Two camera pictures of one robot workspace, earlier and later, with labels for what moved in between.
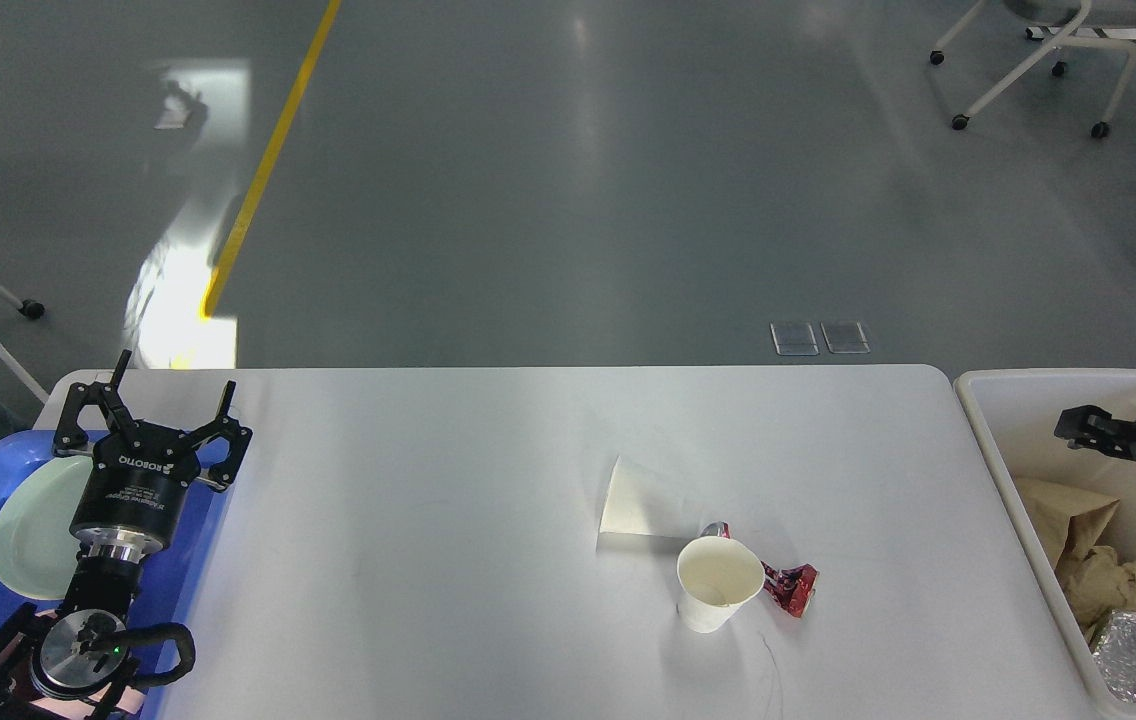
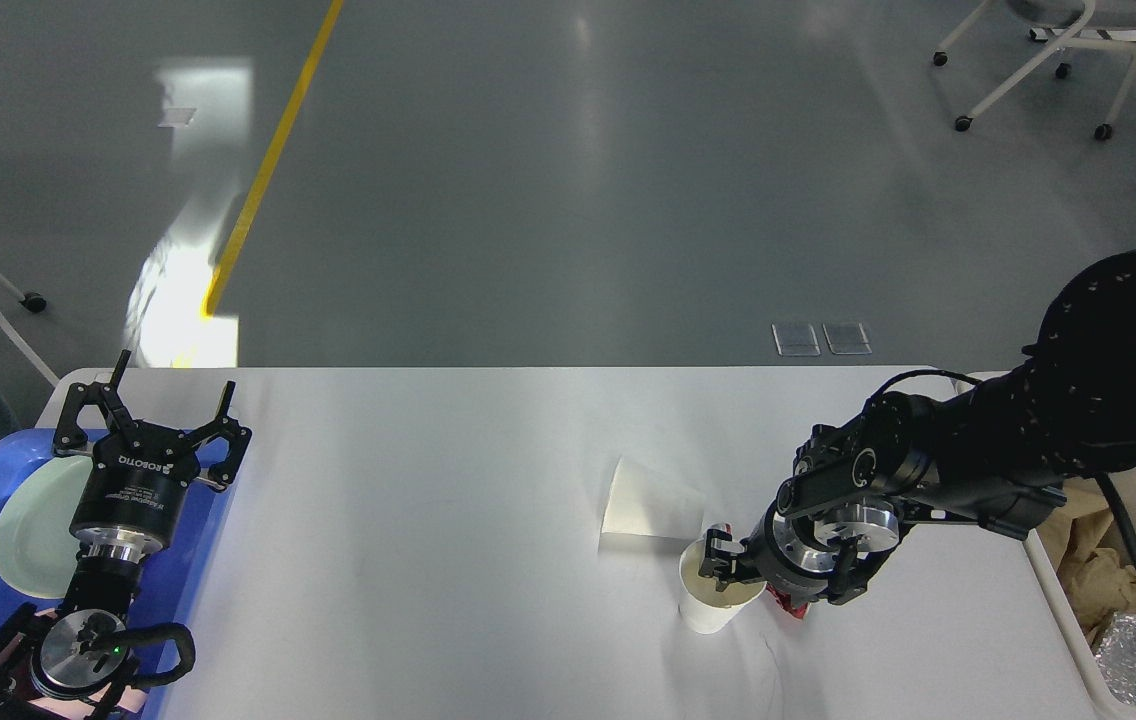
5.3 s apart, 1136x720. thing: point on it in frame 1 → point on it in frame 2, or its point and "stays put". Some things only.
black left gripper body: (133, 496) stays put
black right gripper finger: (1089, 427) → (720, 559)
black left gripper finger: (238, 436) stays put
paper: (1097, 583) stays put
